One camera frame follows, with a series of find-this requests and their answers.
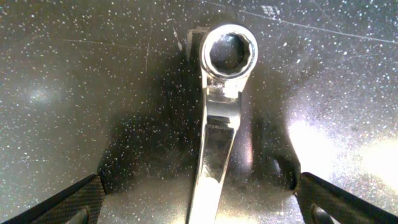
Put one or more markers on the wrench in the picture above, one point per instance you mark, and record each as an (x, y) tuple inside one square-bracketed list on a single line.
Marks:
[(217, 155)]

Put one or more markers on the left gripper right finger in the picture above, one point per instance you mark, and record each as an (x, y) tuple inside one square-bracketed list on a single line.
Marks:
[(335, 202)]

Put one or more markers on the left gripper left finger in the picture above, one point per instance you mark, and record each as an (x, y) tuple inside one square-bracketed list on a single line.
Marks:
[(74, 202)]

